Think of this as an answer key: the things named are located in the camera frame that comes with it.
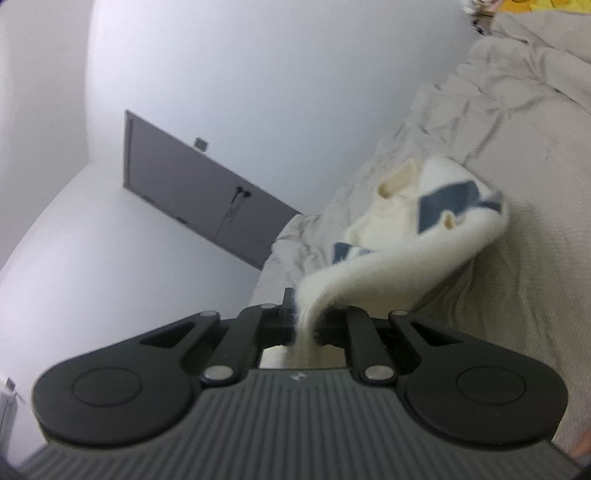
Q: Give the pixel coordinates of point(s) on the yellow patterned cloth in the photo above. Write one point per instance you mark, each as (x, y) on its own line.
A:
(490, 8)

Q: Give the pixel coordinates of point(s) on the grey wall cabinet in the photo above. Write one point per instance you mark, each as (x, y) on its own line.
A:
(191, 188)

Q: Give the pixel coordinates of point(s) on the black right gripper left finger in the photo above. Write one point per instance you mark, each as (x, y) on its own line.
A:
(219, 353)

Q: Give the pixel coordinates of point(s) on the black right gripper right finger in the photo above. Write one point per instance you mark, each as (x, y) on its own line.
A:
(399, 351)

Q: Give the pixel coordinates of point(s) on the white navy striped fleece sweater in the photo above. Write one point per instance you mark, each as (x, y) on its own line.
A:
(428, 218)

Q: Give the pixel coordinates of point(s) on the white wall socket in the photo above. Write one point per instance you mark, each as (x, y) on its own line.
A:
(200, 144)

